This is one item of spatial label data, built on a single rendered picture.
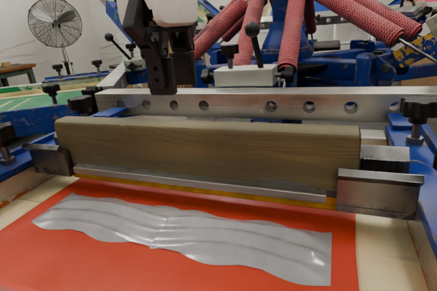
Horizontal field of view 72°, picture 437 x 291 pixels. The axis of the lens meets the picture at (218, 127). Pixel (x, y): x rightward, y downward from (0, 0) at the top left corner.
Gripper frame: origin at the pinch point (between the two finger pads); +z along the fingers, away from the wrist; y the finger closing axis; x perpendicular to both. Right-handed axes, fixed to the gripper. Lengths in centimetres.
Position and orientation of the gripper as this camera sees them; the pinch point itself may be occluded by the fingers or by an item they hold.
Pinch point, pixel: (173, 73)
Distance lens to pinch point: 36.1
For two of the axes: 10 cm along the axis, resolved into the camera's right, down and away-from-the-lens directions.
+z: 0.9, 9.4, 3.2
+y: -3.4, 3.3, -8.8
